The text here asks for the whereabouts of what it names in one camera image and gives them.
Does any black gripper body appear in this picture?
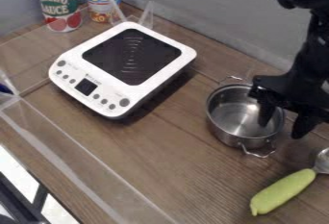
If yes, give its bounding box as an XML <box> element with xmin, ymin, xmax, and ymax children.
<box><xmin>249</xmin><ymin>71</ymin><xmax>329</xmax><ymax>122</ymax></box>

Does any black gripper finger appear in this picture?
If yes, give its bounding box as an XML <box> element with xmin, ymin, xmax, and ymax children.
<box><xmin>259</xmin><ymin>91</ymin><xmax>279</xmax><ymax>127</ymax></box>
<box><xmin>292</xmin><ymin>111</ymin><xmax>323</xmax><ymax>139</ymax></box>

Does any silver metal pot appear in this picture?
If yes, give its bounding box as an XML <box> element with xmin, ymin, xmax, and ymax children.
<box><xmin>207</xmin><ymin>76</ymin><xmax>285</xmax><ymax>159</ymax></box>

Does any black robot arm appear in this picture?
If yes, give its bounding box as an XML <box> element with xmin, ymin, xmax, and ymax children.
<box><xmin>249</xmin><ymin>0</ymin><xmax>329</xmax><ymax>139</ymax></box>

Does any white and black stove top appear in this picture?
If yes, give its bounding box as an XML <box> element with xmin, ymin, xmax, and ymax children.
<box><xmin>50</xmin><ymin>22</ymin><xmax>197</xmax><ymax>119</ymax></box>

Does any clear acrylic barrier panel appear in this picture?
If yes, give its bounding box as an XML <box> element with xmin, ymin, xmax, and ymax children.
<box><xmin>0</xmin><ymin>70</ymin><xmax>180</xmax><ymax>224</ymax></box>

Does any tomato sauce can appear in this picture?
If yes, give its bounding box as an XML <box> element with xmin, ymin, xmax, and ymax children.
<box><xmin>39</xmin><ymin>0</ymin><xmax>84</xmax><ymax>33</ymax></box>

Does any yellow handled metal spoon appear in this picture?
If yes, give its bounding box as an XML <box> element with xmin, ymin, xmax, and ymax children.
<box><xmin>249</xmin><ymin>147</ymin><xmax>329</xmax><ymax>216</ymax></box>

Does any black metal frame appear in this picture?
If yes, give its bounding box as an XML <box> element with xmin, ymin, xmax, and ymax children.
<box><xmin>0</xmin><ymin>172</ymin><xmax>50</xmax><ymax>224</ymax></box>

